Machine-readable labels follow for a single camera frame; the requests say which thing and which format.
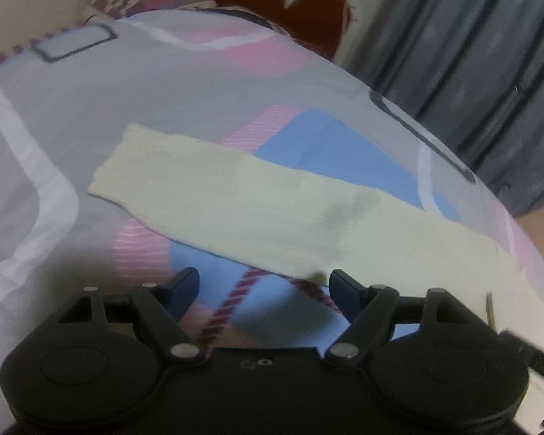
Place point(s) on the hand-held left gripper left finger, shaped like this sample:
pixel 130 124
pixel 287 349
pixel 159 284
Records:
pixel 185 287

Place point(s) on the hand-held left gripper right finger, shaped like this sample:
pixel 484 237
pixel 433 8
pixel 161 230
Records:
pixel 344 290

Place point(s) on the patterned grey pink blue bedsheet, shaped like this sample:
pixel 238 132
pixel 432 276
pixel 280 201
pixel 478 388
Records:
pixel 118 99

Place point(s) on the cream small cloth garment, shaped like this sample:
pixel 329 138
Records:
pixel 254 199

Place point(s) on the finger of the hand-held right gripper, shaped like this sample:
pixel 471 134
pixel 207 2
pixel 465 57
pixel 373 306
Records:
pixel 532 355

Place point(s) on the white blanket with red hearts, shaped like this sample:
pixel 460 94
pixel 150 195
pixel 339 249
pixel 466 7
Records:
pixel 308 4

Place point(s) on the grey curtain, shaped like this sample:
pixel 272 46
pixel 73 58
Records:
pixel 471 54

